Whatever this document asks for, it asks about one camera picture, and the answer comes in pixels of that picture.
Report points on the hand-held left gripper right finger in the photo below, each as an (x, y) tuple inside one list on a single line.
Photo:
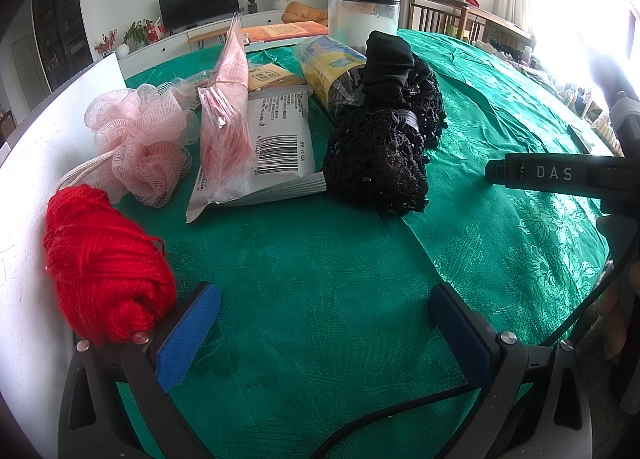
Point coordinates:
[(460, 334)]

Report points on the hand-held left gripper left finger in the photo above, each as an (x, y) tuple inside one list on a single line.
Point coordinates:
[(190, 334)]

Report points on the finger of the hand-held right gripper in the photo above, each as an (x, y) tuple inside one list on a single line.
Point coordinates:
[(550, 174)]

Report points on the red yarn ball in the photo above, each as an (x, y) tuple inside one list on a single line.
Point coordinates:
[(100, 264)]

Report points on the black lace cloth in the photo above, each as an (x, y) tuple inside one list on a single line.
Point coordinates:
[(375, 159)]

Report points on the pink striped plastic packet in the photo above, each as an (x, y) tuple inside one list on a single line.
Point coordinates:
[(225, 139)]

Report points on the pink mesh bath pouf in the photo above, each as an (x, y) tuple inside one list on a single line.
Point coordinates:
[(140, 139)]

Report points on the white barcode packet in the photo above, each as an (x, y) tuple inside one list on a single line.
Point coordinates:
[(280, 139)]

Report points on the white cardboard box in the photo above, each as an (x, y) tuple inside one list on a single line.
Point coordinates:
[(40, 149)]

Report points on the clear plastic jar black lid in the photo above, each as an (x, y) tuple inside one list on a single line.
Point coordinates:
[(360, 19)]

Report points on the yellow blue plastic packet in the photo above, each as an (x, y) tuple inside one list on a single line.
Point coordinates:
[(325, 69)]

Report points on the person's right hand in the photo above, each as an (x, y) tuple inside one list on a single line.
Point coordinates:
[(616, 324)]

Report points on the green tablecloth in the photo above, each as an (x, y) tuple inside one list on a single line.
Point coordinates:
[(325, 289)]

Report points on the smooth black cloth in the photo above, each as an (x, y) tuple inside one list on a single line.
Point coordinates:
[(387, 64)]

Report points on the wooden chair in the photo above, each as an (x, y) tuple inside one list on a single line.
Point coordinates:
[(435, 14)]

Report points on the brown yellow packet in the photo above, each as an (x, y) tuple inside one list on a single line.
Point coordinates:
[(270, 76)]

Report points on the white television cabinet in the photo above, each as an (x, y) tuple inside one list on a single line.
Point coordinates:
[(150, 53)]

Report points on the orange lounge chair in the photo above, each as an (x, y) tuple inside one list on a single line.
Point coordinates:
[(300, 13)]

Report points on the wooden bench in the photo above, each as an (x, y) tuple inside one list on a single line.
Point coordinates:
[(205, 34)]

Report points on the orange book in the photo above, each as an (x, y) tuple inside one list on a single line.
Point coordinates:
[(285, 31)]

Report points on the red flowers in vase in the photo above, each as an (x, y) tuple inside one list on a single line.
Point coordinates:
[(106, 44)]

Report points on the red box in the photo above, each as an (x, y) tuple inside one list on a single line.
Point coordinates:
[(159, 33)]

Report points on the bushy green potted plant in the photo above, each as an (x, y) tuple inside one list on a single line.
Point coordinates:
[(136, 33)]

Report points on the black television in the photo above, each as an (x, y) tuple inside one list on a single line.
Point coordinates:
[(200, 4)]

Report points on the black glass display cabinet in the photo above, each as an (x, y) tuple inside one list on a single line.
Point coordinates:
[(60, 29)]

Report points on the small potted plant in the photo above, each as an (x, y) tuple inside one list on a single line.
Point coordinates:
[(251, 1)]

